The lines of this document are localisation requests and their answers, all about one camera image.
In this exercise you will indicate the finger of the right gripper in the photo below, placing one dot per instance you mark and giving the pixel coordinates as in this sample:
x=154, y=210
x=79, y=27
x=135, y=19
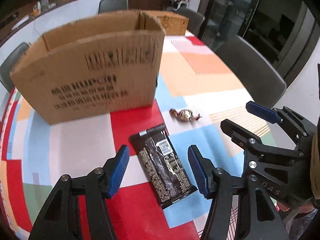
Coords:
x=299, y=129
x=253, y=144

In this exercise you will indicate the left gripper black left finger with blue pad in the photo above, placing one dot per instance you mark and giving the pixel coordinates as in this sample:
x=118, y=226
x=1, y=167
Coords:
x=59, y=217

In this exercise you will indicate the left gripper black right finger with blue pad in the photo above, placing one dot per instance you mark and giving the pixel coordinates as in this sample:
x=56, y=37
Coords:
x=257, y=216

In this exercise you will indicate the grey chair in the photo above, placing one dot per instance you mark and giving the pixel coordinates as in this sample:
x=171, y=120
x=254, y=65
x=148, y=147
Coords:
x=112, y=5
x=196, y=19
x=258, y=76
x=8, y=64

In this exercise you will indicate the brown striped wrapped candy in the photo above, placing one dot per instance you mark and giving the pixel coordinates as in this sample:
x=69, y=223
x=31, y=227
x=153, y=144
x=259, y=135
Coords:
x=184, y=115

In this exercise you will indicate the colourful checked tablecloth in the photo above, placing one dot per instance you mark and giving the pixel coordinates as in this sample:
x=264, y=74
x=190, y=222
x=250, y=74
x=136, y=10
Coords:
x=34, y=155

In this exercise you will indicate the black chocolate biscuit packet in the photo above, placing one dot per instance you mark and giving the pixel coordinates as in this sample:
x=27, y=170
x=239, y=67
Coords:
x=162, y=165

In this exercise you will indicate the grey chair far right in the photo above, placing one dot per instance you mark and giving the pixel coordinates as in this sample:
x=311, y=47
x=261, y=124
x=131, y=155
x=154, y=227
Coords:
x=196, y=19

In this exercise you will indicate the brown cardboard box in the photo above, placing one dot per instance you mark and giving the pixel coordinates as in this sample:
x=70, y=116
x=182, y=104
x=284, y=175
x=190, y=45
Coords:
x=96, y=65

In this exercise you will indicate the grey chair left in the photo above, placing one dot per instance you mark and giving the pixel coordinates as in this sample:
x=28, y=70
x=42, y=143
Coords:
x=8, y=64

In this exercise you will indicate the wooden wall shelf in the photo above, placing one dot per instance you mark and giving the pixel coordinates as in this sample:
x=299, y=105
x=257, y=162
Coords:
x=50, y=0

